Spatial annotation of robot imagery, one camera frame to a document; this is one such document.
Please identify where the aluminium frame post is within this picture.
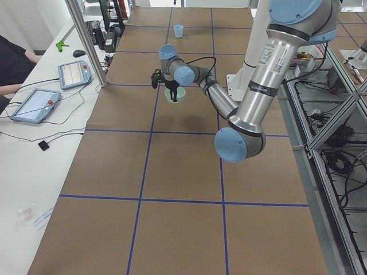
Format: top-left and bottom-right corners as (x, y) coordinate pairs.
(65, 0), (107, 88)

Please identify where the small black square device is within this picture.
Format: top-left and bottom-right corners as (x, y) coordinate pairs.
(38, 140), (50, 151)

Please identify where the teach pendant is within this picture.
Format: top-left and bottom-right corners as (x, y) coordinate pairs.
(9, 88), (61, 124)
(57, 60), (92, 90)

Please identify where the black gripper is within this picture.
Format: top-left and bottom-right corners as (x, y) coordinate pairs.
(165, 80), (179, 102)

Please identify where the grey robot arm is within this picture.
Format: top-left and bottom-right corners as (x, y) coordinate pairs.
(151, 1), (341, 163)

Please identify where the brown paper table mat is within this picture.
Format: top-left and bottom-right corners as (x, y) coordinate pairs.
(29, 7), (327, 274)

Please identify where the black computer mouse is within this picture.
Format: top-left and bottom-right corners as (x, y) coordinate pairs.
(73, 50), (86, 58)

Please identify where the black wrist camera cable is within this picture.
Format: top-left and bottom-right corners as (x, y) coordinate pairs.
(183, 56), (217, 84)

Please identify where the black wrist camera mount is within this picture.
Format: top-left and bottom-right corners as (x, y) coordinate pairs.
(151, 69), (165, 89)

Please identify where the clear plastic bag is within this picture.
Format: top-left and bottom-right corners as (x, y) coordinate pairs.
(15, 202), (38, 230)

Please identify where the green marker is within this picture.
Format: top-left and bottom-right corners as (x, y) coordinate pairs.
(55, 40), (69, 53)

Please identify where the far teach pendant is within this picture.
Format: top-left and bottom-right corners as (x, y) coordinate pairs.
(57, 60), (92, 90)

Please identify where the black box with label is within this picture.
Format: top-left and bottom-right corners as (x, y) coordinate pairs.
(104, 32), (117, 53)

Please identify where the mint green bowl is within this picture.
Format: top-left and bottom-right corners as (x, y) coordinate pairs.
(164, 87), (186, 104)

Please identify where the light blue plastic cup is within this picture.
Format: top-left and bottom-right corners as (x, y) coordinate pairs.
(174, 24), (184, 38)

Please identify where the near teach pendant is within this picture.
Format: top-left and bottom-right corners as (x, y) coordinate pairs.
(9, 88), (61, 124)

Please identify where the seated person in black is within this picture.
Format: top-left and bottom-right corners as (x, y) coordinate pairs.
(0, 36), (41, 112)

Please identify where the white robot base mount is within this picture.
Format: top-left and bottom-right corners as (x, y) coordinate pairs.
(227, 0), (270, 101)

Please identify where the black water bottle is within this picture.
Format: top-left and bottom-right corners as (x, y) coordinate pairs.
(93, 27), (105, 50)

